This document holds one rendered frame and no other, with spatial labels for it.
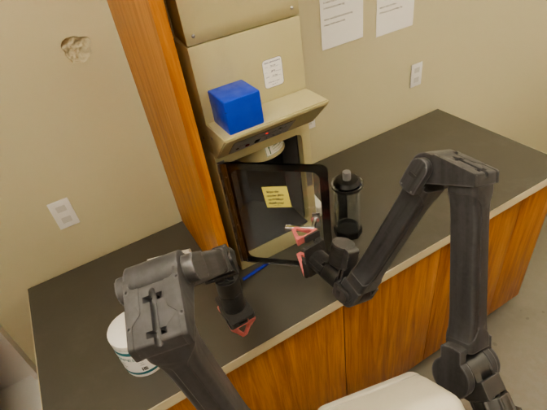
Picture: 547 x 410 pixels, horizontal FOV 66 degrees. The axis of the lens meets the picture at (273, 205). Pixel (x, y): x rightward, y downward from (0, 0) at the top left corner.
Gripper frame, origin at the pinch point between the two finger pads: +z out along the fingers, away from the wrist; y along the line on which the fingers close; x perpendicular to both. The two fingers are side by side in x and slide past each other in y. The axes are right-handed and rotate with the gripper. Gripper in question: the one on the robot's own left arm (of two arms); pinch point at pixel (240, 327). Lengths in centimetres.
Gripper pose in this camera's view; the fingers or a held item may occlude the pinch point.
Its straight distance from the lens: 114.5
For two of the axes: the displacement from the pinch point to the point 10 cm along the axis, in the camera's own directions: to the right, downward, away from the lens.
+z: 1.2, 7.8, 6.2
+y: -5.0, -4.9, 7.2
